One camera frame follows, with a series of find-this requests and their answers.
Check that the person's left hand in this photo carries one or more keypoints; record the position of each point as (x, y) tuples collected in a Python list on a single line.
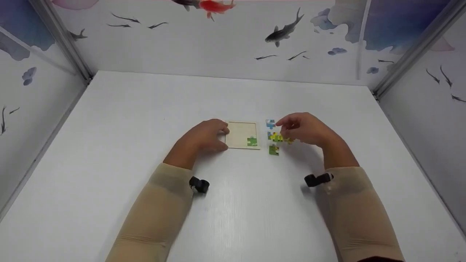
[(204, 136)]

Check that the person's right hand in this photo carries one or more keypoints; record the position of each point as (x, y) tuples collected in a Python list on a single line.
[(309, 129)]

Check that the person's right fingers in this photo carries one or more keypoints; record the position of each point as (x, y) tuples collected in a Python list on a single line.
[(287, 125)]

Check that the yellow puzzle piece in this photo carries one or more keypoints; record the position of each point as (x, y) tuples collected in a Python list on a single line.
[(281, 138)]

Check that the wooden puzzle tray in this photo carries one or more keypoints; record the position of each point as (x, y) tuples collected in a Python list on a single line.
[(242, 135)]

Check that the person's right forearm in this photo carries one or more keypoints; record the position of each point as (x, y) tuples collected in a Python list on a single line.
[(355, 203)]

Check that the person's left forearm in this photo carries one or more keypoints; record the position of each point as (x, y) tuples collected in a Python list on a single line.
[(160, 207)]

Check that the green and white puzzle piece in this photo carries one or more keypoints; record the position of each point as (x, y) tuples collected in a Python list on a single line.
[(273, 150)]

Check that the black wrist band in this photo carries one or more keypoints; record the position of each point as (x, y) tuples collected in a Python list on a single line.
[(317, 179), (199, 184)]

